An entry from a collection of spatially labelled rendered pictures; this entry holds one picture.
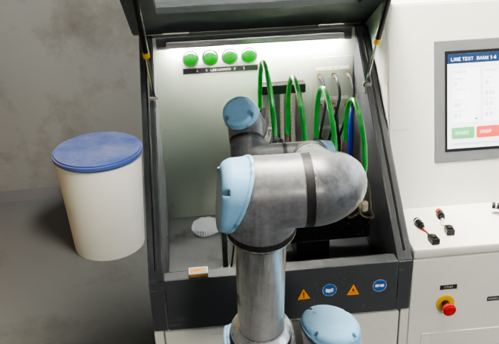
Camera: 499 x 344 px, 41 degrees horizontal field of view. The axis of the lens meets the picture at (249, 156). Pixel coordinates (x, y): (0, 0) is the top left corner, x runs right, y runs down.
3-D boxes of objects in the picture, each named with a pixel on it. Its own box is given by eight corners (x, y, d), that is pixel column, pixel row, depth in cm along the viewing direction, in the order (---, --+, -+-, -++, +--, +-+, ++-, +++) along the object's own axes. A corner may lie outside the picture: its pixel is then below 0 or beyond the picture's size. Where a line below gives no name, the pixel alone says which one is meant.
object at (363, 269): (168, 330, 180) (163, 281, 174) (168, 320, 184) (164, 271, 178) (395, 310, 185) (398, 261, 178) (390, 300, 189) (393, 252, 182)
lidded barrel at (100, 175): (146, 215, 399) (136, 125, 375) (158, 256, 358) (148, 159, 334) (65, 228, 388) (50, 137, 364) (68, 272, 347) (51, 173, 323)
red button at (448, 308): (439, 320, 183) (442, 304, 181) (434, 310, 187) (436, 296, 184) (458, 318, 183) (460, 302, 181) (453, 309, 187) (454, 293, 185)
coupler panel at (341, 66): (313, 152, 219) (313, 60, 206) (311, 148, 222) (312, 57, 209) (352, 149, 220) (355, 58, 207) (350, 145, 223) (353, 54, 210)
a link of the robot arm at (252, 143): (286, 177, 138) (281, 129, 142) (232, 181, 137) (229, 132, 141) (284, 191, 145) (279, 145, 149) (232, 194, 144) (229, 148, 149)
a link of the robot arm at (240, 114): (220, 132, 141) (218, 96, 144) (236, 151, 151) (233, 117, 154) (257, 125, 139) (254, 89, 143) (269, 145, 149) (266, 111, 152)
